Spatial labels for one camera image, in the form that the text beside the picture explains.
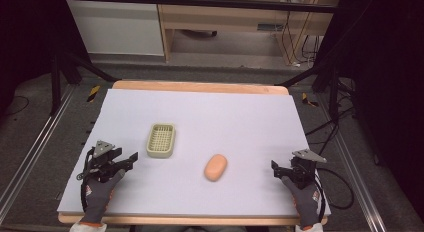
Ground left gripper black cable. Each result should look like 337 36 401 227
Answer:
76 147 96 213

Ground light wooden desk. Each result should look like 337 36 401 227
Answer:
155 0 342 65

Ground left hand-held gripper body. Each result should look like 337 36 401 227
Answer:
79 140 124 184

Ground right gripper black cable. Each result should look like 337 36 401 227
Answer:
314 167 355 223

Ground orange soap bar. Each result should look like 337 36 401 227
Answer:
203 153 229 183

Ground metal floor rail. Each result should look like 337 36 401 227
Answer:
319 95 389 232
0 84 77 223

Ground black floor cables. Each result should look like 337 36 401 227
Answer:
304 76 359 156

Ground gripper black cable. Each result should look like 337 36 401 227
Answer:
314 167 355 223
76 147 96 213

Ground white table mat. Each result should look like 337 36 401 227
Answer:
56 88 332 217

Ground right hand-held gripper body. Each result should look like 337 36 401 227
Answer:
288 148 328 190

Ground wooden table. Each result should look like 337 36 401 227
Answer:
57 79 330 227

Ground white cabinet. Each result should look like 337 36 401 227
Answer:
66 0 166 57

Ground hanging desk cables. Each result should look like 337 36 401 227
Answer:
280 10 321 67

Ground beige slotted soap dish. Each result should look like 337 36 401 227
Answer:
145 122 177 159

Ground person's right hand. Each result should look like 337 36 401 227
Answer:
280 175 324 231

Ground black horizontal frame bar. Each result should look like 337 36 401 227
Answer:
63 0 338 14

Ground person's left hand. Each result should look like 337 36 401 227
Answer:
80 169 127 225

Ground yellow black striped marker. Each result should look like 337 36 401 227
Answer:
86 85 102 103
301 92 320 109

